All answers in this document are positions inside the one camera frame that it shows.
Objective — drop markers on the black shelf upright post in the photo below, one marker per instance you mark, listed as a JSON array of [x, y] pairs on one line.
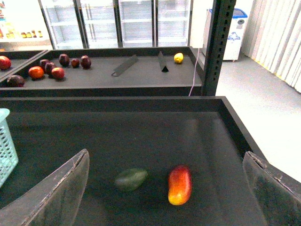
[[221, 17]]

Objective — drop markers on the black triangular metal bar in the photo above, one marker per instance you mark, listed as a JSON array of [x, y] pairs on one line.
[[162, 62]]

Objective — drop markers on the small dark red fruit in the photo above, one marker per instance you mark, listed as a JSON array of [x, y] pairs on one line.
[[75, 63]]

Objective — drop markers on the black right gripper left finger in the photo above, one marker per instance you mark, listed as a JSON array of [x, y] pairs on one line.
[[55, 200]]

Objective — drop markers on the orange red round fruit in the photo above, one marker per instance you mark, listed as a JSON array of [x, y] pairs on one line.
[[36, 72]]

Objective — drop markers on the red fruit far left tray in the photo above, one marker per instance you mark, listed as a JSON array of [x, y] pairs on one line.
[[5, 63]]

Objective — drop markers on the dark purple fruit front left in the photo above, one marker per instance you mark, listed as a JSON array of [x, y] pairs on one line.
[[15, 81]]

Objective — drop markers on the black front display tray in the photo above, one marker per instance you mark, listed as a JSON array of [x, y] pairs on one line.
[[152, 133]]

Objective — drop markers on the red yellow mango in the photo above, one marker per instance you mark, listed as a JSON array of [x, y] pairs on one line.
[[179, 185]]

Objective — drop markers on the dark green avocado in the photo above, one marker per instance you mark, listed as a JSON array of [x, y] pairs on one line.
[[130, 179]]

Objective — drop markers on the red apple on back tray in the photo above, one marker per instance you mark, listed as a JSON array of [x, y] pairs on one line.
[[58, 73]]

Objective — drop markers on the dark purple round fruit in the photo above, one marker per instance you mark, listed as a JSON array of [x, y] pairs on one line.
[[64, 60]]

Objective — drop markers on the flat black metal divider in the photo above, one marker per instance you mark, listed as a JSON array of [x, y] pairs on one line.
[[124, 66]]

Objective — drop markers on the black display tray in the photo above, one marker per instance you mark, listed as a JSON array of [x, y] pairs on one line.
[[144, 78], [152, 133]]

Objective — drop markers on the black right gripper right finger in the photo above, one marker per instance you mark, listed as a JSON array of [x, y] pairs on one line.
[[277, 194]]

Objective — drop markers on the dark purple fruit cluster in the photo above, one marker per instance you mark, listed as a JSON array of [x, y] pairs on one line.
[[47, 66]]

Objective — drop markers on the glass door refrigerator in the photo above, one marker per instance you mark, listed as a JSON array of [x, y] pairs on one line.
[[76, 24]]

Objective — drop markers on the dark purple fruit right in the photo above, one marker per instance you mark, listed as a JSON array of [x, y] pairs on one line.
[[85, 62]]

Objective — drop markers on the black back display tray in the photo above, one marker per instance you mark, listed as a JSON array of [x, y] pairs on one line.
[[144, 78]]

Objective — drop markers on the yellow lemon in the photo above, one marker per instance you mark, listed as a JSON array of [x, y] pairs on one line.
[[178, 58]]

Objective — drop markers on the light blue plastic basket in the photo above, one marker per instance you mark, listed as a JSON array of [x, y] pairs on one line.
[[8, 155]]

